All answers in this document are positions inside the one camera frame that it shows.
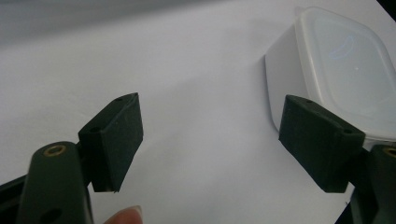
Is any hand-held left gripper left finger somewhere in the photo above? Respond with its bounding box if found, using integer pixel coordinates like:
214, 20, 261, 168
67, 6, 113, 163
78, 91, 145, 193

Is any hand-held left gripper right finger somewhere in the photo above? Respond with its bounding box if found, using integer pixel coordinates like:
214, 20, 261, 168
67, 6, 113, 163
277, 94, 366, 194

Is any white plastic container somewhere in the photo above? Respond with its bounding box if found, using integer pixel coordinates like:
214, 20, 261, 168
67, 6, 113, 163
263, 23, 396, 151

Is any translucent container lid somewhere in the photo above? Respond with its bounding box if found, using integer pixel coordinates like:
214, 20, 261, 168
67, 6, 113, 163
293, 6, 396, 143

